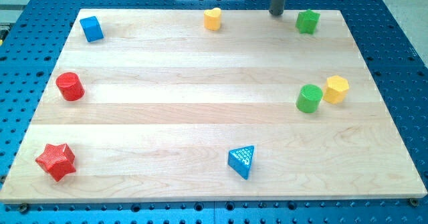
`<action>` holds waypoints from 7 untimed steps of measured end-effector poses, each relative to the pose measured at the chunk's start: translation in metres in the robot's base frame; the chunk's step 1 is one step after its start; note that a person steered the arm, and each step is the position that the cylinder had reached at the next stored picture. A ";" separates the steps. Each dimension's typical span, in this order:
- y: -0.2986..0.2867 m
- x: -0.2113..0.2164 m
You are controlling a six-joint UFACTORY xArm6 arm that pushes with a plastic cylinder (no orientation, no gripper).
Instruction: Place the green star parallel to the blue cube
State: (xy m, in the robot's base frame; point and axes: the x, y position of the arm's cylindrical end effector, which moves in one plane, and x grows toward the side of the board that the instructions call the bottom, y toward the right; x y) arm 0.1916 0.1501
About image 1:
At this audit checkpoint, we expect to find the green star block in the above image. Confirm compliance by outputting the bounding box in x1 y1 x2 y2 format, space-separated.
296 9 320 34

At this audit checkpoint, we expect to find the blue cube block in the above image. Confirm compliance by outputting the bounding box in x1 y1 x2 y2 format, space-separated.
80 16 104 42

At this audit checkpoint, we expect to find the red star block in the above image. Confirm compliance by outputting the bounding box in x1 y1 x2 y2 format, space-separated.
35 143 76 182

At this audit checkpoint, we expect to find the blue triangle block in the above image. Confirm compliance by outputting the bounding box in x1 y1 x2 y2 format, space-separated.
227 145 255 180

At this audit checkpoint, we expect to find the light wooden board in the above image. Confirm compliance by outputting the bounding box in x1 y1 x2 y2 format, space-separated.
1 9 427 203

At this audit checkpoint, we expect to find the yellow heart block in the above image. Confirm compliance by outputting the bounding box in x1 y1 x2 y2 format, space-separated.
203 7 221 31

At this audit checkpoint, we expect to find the green cylinder block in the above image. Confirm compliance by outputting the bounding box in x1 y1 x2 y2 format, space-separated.
296 84 323 113

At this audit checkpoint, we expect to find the yellow hexagon block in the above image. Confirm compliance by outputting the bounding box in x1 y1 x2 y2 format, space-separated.
323 76 349 104

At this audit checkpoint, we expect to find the red cylinder block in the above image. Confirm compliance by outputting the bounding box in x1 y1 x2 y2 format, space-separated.
56 72 85 101

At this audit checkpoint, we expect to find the blue perforated table plate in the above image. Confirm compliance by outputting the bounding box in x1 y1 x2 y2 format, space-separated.
1 0 427 223

